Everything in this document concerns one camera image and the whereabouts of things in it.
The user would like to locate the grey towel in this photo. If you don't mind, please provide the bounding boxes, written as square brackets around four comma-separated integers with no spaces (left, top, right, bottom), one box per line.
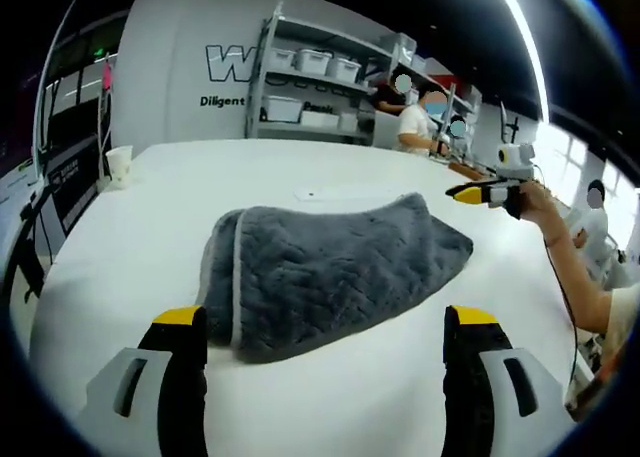
[197,191,475,364]

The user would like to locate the person's right hand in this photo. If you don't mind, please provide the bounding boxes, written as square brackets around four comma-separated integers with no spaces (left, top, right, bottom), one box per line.
[516,179,560,224]

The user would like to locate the brown wooden tray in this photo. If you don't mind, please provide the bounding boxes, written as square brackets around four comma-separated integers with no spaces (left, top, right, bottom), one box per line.
[446,159,494,182]

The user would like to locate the metal storage shelf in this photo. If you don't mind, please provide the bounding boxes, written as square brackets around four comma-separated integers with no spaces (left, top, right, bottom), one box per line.
[244,6,396,146]
[369,31,484,148]

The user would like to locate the ceiling light strip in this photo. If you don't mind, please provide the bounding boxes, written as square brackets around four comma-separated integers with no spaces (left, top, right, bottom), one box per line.
[492,0,552,124]

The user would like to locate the person's cream shirt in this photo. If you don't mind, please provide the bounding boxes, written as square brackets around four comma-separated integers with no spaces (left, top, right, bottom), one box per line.
[597,284,640,378]

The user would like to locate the black box white label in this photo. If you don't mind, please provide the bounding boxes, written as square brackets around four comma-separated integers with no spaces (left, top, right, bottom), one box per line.
[47,151,100,238]

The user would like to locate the group of white storage bins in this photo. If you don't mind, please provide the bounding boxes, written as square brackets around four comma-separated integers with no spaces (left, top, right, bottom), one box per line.
[262,48,362,131]

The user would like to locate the white paper cup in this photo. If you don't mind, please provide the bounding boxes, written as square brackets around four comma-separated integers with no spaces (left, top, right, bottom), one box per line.
[105,145,134,191]

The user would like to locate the pink tag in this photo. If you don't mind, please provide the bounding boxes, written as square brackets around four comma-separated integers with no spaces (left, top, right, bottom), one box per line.
[102,56,117,96]

